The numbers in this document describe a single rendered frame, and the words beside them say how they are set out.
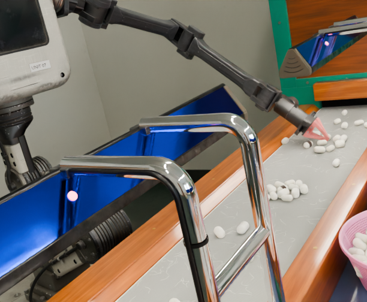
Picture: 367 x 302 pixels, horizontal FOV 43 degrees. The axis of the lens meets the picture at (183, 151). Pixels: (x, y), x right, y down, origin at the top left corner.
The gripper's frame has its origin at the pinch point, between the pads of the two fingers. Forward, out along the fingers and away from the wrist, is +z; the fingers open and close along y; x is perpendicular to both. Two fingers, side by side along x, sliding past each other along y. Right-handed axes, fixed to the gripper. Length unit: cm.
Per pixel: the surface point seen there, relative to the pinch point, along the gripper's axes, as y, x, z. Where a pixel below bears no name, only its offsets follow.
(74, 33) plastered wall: 109, 101, -190
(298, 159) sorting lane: -14.0, 4.6, -2.5
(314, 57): -28.4, -29.2, -14.2
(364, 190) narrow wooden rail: -38.5, -12.9, 14.9
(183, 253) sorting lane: -71, 10, -8
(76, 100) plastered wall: 93, 136, -159
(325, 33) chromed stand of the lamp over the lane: -14.2, -31.7, -17.3
